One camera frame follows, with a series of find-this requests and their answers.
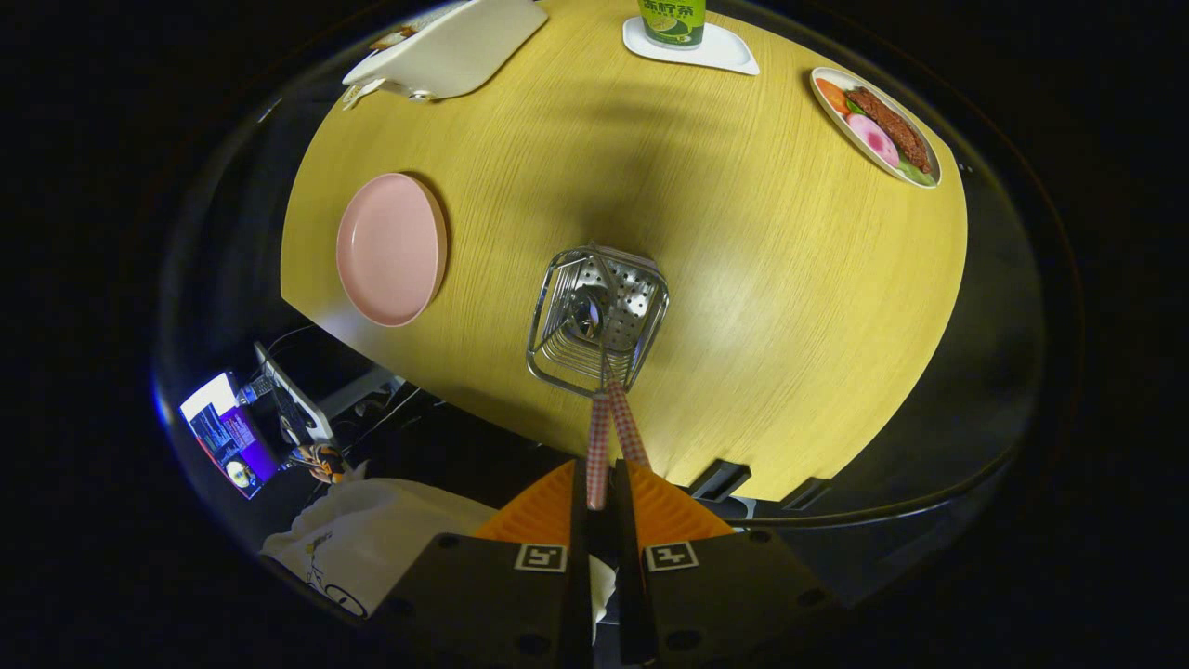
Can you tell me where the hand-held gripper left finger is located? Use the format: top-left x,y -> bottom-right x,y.
372,458 -> 595,669

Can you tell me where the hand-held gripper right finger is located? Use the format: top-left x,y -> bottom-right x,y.
608,460 -> 837,668

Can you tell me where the checked handle metal fork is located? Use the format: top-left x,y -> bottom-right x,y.
585,279 -> 619,510

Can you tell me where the checked handle metal spoon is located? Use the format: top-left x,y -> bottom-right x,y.
568,286 -> 653,470

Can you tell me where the white cloth bag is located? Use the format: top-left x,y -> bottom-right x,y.
260,478 -> 616,622

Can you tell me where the orange black striped object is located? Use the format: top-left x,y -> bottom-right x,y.
293,444 -> 349,484

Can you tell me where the lit laptop screen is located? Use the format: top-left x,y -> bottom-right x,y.
179,372 -> 281,500

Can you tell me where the pink plate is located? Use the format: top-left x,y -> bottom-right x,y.
335,173 -> 449,328

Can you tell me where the white plate of food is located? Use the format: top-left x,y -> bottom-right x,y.
810,66 -> 943,190

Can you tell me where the white coaster tray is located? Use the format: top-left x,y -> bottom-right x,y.
621,16 -> 761,76

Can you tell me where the white toaster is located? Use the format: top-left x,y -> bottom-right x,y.
342,0 -> 549,101

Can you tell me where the green label drink bottle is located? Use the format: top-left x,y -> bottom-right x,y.
637,0 -> 707,49

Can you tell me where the metal wire cutlery basket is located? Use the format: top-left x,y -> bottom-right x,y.
526,243 -> 671,399

